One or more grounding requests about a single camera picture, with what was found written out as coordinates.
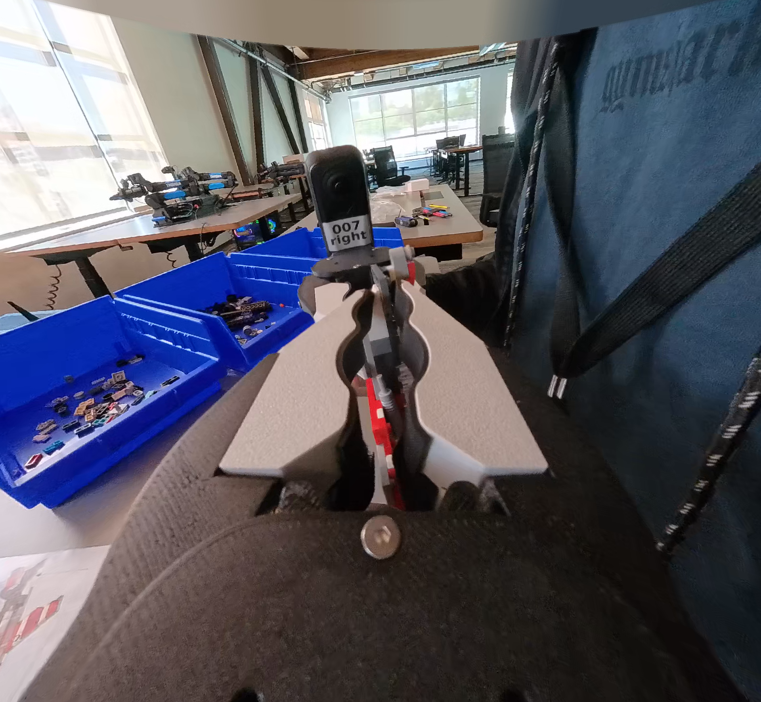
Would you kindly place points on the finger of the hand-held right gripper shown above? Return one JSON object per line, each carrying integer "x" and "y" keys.
{"x": 330, "y": 300}
{"x": 422, "y": 273}

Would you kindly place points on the toy brick model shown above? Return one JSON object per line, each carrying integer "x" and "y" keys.
{"x": 386, "y": 392}

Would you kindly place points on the person's right forearm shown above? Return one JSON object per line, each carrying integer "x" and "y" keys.
{"x": 458, "y": 294}

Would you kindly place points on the instruction booklet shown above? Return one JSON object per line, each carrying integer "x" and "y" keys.
{"x": 35, "y": 607}

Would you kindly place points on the long pale table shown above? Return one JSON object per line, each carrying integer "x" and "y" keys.
{"x": 148, "y": 226}

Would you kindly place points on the blue plastic bin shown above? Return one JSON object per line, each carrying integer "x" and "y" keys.
{"x": 261, "y": 291}
{"x": 89, "y": 357}

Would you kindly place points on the black jacket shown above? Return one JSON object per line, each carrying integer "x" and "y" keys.
{"x": 523, "y": 149}

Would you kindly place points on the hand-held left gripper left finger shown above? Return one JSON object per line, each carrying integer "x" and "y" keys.
{"x": 285, "y": 410}

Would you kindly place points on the pale grey table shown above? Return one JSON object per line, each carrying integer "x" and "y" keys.
{"x": 452, "y": 220}

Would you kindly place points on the black mesh office chair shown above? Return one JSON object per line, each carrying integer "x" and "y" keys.
{"x": 496, "y": 172}

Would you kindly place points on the computer tower rainbow fan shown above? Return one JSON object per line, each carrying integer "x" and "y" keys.
{"x": 255, "y": 229}

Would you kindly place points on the pile of small pale bricks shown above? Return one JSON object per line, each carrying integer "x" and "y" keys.
{"x": 89, "y": 404}

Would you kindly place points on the pile of small dark bricks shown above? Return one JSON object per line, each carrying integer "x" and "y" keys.
{"x": 241, "y": 312}

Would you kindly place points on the set of coloured markers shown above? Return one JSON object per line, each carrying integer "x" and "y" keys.
{"x": 433, "y": 213}

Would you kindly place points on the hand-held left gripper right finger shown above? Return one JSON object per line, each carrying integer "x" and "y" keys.
{"x": 475, "y": 404}

